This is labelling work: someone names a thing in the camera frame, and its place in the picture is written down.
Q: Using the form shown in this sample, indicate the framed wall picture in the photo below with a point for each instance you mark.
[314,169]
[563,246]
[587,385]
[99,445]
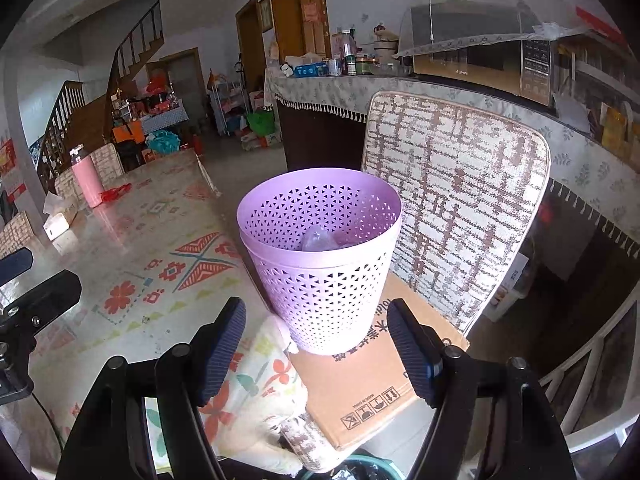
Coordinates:
[265,14]

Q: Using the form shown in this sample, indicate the row of bottles and jars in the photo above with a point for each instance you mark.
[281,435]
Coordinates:
[345,50]

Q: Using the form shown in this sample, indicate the microwave oven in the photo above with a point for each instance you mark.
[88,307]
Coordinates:
[475,67]

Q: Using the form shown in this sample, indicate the white carton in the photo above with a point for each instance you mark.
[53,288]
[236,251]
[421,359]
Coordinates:
[510,285]

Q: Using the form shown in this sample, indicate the teal bag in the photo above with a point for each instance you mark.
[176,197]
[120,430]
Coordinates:
[162,142]

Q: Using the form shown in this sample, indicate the cluttered side table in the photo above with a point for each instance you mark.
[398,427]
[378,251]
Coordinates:
[160,120]

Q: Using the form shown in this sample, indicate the wooden door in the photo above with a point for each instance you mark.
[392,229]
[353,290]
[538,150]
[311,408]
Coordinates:
[250,45]

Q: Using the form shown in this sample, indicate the brown cardboard box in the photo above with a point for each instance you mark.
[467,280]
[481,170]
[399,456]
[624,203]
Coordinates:
[360,390]

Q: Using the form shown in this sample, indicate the brick-patterned chair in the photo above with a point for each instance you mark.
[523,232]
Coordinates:
[450,185]
[111,165]
[17,232]

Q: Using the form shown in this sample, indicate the pink thermos bottle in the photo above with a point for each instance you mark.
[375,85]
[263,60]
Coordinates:
[87,180]

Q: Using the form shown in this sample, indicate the red plastic wrapper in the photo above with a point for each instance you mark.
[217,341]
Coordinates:
[115,193]

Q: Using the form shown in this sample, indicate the mesh food cover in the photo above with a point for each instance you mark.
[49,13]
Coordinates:
[475,5]

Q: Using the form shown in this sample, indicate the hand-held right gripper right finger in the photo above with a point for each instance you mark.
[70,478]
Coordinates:
[410,355]

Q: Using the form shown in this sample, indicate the blue tissue pack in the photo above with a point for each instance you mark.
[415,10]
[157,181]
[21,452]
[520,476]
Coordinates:
[310,70]

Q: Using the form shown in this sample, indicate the wooden staircase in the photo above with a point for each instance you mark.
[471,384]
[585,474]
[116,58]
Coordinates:
[90,115]

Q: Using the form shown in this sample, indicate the white tissue box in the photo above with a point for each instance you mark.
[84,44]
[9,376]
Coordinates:
[57,225]

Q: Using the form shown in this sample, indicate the purple perforated basket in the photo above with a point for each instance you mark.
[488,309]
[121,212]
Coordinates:
[325,300]

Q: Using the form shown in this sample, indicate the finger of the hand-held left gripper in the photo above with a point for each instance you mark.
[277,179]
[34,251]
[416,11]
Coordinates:
[50,292]
[15,266]

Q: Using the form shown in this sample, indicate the floral tasselled cloth runner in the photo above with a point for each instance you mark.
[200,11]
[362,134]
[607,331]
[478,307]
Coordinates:
[575,160]

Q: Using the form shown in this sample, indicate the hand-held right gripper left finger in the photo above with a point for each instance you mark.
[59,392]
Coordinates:
[222,355]

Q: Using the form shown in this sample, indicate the blue clear plastic bag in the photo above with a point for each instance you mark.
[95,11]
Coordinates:
[320,240]

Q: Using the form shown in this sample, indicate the green bag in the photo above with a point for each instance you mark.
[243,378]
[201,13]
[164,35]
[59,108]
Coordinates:
[260,122]

